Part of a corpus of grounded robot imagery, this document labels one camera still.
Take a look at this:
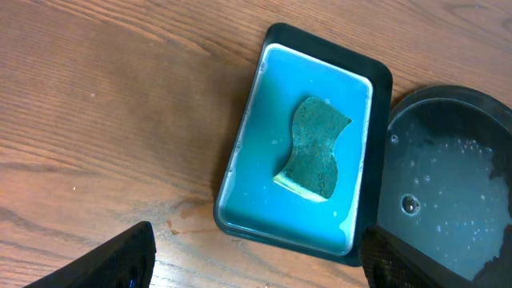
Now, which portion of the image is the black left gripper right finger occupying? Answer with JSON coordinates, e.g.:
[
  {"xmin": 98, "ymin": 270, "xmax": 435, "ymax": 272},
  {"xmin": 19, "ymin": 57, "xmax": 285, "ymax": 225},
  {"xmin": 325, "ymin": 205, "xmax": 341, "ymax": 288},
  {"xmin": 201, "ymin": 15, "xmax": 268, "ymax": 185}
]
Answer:
[{"xmin": 359, "ymin": 226, "xmax": 475, "ymax": 288}]

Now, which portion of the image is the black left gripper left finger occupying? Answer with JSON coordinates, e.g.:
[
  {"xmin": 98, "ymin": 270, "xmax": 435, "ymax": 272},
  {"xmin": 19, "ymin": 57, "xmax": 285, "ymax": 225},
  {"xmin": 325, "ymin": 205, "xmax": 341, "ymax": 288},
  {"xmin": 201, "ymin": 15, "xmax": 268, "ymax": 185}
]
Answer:
[{"xmin": 26, "ymin": 221, "xmax": 156, "ymax": 288}]

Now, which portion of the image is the green and yellow sponge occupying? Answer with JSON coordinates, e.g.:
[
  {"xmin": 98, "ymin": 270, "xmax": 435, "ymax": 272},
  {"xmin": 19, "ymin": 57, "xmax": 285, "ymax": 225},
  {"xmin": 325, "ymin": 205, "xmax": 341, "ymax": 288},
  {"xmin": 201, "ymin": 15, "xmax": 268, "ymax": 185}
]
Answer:
[{"xmin": 273, "ymin": 97, "xmax": 352, "ymax": 202}]

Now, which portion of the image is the round black tray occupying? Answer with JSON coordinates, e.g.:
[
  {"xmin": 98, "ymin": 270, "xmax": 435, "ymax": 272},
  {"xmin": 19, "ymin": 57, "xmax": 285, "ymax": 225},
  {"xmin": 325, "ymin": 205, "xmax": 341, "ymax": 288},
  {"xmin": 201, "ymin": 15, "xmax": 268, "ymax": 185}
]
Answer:
[{"xmin": 378, "ymin": 86, "xmax": 511, "ymax": 287}]

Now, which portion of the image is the black rectangular tray with blue water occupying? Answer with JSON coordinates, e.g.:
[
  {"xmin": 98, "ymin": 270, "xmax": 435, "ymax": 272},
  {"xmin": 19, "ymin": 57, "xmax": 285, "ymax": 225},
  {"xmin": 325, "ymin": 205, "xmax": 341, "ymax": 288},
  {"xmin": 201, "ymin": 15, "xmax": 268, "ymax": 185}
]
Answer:
[{"xmin": 214, "ymin": 23, "xmax": 393, "ymax": 266}]

